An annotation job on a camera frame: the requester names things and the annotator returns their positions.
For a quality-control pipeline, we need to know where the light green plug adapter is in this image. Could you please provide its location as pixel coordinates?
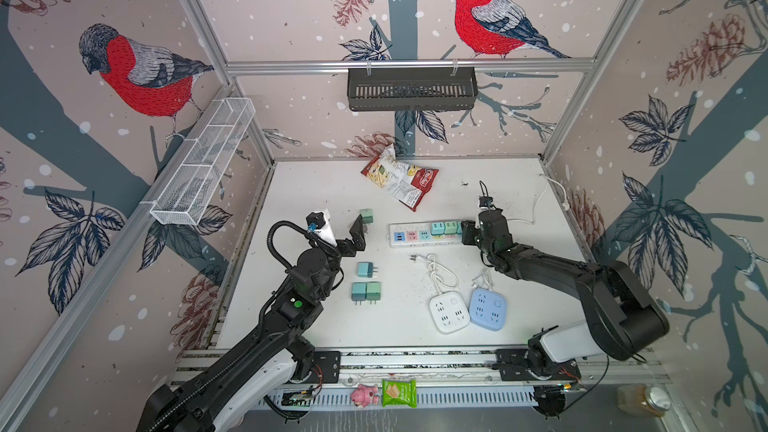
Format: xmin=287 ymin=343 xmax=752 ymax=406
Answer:
xmin=444 ymin=221 xmax=459 ymax=235

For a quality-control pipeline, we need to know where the green plug adapter front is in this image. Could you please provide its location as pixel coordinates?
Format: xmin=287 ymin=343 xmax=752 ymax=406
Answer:
xmin=365 ymin=281 xmax=382 ymax=303

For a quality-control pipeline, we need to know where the white multicolour power strip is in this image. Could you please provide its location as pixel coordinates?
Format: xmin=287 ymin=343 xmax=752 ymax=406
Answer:
xmin=387 ymin=220 xmax=462 ymax=248

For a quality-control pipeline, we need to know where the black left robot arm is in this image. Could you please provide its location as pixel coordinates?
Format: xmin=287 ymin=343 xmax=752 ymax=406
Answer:
xmin=137 ymin=211 xmax=366 ymax=431

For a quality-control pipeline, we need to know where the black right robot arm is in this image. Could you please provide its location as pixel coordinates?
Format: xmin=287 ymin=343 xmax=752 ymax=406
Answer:
xmin=461 ymin=209 xmax=670 ymax=379

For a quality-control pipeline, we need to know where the green plug adapter far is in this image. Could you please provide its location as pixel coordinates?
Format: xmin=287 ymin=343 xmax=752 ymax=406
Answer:
xmin=359 ymin=209 xmax=374 ymax=225

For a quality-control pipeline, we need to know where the teal plug adapter front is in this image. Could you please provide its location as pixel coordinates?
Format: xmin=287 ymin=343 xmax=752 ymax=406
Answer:
xmin=350 ymin=282 xmax=367 ymax=303

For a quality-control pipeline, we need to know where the red white chips bag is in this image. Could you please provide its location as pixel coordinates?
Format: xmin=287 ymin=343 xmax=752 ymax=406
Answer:
xmin=361 ymin=145 xmax=439 ymax=212

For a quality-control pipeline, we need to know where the blue square power socket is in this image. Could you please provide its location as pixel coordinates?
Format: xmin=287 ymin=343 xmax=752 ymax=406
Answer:
xmin=468 ymin=288 xmax=507 ymax=331

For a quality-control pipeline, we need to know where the white square power socket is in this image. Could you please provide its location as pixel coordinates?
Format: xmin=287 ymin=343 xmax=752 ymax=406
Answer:
xmin=428 ymin=291 xmax=470 ymax=334

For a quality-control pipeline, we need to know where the pink toy pig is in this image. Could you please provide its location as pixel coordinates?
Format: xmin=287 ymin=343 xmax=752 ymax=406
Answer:
xmin=350 ymin=384 xmax=380 ymax=408

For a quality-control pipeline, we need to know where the green snack packet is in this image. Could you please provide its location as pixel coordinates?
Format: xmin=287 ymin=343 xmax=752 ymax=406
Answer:
xmin=381 ymin=380 xmax=418 ymax=408

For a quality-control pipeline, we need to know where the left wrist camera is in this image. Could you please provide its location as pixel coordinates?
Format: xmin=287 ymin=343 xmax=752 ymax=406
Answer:
xmin=306 ymin=209 xmax=337 ymax=246

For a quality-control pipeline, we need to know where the power strip white cable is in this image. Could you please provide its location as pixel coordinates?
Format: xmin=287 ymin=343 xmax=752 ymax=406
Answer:
xmin=503 ymin=173 xmax=571 ymax=226

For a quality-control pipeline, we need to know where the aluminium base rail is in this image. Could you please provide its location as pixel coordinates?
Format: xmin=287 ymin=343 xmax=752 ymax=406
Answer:
xmin=173 ymin=344 xmax=670 ymax=412

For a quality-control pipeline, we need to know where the black hanging wire basket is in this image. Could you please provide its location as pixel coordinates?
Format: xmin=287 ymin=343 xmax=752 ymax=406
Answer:
xmin=347 ymin=67 xmax=478 ymax=112

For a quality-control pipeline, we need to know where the white wire mesh shelf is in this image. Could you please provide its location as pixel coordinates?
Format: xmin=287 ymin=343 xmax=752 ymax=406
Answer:
xmin=150 ymin=97 xmax=255 ymax=226

